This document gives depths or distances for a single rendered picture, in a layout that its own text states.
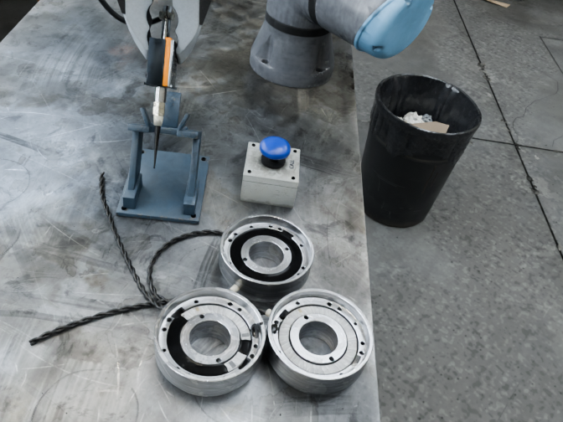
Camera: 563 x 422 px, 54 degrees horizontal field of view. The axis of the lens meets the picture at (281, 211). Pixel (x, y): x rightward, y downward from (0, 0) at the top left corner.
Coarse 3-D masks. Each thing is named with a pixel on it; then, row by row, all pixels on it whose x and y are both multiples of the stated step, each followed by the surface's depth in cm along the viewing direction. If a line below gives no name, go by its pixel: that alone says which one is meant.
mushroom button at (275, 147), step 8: (272, 136) 70; (264, 144) 69; (272, 144) 69; (280, 144) 69; (288, 144) 70; (264, 152) 69; (272, 152) 68; (280, 152) 68; (288, 152) 69; (272, 160) 71
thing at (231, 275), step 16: (240, 224) 64; (256, 224) 65; (272, 224) 65; (288, 224) 65; (224, 240) 61; (256, 240) 63; (272, 240) 63; (304, 240) 64; (224, 256) 59; (256, 256) 65; (272, 256) 65; (288, 256) 62; (304, 256) 62; (224, 272) 60; (272, 272) 60; (304, 272) 59; (240, 288) 59; (256, 288) 58; (272, 288) 58; (288, 288) 59
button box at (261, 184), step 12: (252, 144) 73; (252, 156) 72; (264, 156) 71; (288, 156) 73; (252, 168) 70; (264, 168) 70; (276, 168) 70; (288, 168) 71; (252, 180) 69; (264, 180) 69; (276, 180) 69; (288, 180) 69; (252, 192) 71; (264, 192) 70; (276, 192) 70; (288, 192) 70; (276, 204) 72; (288, 204) 72
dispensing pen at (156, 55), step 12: (168, 12) 56; (168, 24) 57; (168, 36) 57; (156, 48) 55; (156, 60) 55; (156, 72) 56; (144, 84) 56; (156, 84) 56; (156, 96) 58; (156, 108) 58; (156, 120) 58; (156, 132) 58; (156, 144) 59; (156, 156) 59
